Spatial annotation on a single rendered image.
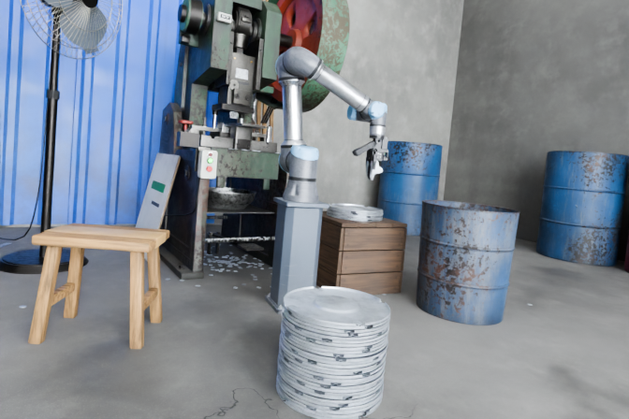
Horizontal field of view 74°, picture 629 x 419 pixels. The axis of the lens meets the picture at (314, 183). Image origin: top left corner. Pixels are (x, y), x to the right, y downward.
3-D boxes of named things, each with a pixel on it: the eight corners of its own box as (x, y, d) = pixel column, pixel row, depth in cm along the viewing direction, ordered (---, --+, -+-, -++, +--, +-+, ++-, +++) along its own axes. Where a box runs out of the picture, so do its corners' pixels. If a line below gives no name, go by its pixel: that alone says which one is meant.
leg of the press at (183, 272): (204, 278, 207) (218, 93, 202) (181, 280, 200) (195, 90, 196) (159, 239, 283) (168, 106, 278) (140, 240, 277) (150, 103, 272)
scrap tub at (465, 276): (527, 319, 188) (539, 212, 185) (468, 334, 164) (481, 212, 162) (450, 290, 222) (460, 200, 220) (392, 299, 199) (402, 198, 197)
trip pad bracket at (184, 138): (197, 171, 206) (200, 131, 205) (178, 169, 201) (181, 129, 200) (194, 170, 211) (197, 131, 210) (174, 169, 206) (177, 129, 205)
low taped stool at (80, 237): (24, 345, 126) (30, 234, 124) (65, 315, 149) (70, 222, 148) (142, 351, 128) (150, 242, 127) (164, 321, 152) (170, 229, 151)
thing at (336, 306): (359, 287, 133) (359, 284, 133) (411, 323, 106) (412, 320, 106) (271, 290, 123) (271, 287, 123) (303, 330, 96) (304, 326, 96)
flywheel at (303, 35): (318, 127, 262) (371, 14, 225) (290, 123, 251) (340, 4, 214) (278, 74, 310) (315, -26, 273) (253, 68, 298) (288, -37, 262)
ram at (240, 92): (255, 107, 234) (259, 53, 232) (229, 103, 225) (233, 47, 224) (242, 108, 248) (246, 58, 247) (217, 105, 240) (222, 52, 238)
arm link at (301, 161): (293, 177, 169) (296, 143, 168) (284, 175, 181) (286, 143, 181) (321, 179, 173) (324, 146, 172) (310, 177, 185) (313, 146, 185)
